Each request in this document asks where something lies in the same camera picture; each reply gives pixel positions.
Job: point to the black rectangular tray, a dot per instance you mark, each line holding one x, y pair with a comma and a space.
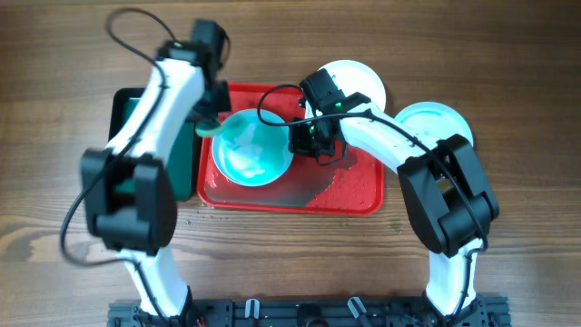
183, 164

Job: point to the green yellow sponge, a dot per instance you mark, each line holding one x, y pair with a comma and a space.
208, 128

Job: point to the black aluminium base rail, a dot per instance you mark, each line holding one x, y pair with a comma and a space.
402, 311

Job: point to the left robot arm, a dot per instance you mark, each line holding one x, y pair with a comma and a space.
128, 197

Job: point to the light blue plate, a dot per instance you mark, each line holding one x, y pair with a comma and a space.
435, 119
253, 148

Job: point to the white plate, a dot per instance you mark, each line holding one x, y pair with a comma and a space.
352, 76

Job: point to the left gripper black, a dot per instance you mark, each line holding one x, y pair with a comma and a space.
223, 106

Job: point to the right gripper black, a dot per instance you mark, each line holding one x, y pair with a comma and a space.
299, 145

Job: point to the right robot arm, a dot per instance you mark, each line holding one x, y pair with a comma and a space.
449, 201

